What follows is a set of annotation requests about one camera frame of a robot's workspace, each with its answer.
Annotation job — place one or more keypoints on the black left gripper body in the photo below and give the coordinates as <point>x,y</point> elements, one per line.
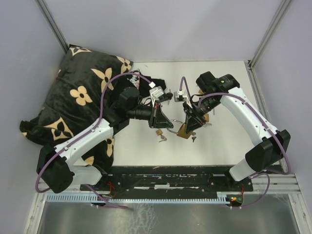
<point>153,113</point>

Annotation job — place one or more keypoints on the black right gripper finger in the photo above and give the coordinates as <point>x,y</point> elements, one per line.
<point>189,123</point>
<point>196,123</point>

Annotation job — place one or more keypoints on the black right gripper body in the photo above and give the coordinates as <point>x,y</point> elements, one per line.
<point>194,112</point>

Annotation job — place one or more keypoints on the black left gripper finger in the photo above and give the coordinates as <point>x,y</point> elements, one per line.
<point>160,125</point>
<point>160,117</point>

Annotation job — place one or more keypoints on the large brass padlock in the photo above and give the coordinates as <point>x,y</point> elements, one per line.
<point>182,130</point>

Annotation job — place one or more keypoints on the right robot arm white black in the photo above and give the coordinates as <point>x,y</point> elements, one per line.
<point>269,143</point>

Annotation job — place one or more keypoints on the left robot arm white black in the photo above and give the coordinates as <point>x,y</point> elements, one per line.
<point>57,164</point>

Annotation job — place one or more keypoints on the small padlock key bunch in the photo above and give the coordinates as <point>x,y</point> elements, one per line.
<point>163,138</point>

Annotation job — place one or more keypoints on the medium brass padlock long shackle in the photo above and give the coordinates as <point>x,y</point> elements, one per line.
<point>208,115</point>

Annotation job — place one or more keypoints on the small brass padlock long shackle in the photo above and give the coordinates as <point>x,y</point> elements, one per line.
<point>159,132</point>

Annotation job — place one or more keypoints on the black padlock with keys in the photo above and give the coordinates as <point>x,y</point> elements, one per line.
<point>167,97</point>

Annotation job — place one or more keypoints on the black printed garment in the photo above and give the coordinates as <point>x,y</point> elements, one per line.
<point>129,81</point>

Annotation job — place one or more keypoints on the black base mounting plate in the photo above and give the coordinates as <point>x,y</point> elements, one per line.
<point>170,181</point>

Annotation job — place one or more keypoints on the black floral pillow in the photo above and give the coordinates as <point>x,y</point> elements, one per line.
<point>73,101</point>

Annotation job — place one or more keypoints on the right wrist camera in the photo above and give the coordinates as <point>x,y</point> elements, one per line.
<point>182,96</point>

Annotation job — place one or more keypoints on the right aluminium corner post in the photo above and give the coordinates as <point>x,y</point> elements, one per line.
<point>273,26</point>

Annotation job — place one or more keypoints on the aluminium corner post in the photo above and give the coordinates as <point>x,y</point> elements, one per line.
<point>43,6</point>
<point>273,26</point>

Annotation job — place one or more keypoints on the left aluminium corner post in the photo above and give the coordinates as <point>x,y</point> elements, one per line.
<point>43,6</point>

